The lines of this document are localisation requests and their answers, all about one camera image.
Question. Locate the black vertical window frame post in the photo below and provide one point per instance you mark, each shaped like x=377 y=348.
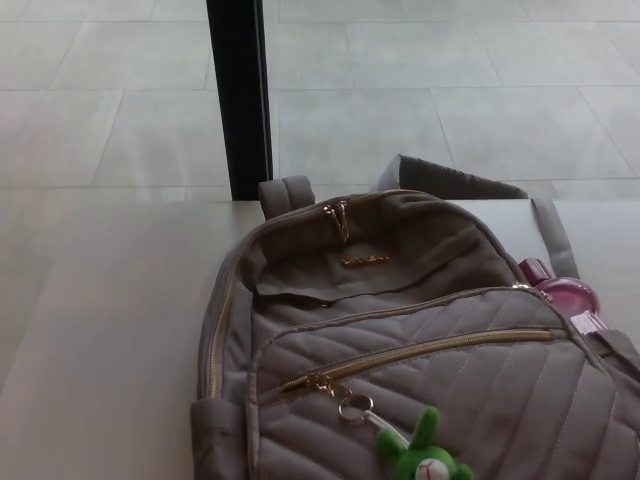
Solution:
x=241 y=95

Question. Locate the pink transparent water bottle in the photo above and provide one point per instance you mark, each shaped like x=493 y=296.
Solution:
x=570 y=295

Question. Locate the taupe quilted backpack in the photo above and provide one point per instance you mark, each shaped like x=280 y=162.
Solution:
x=380 y=320

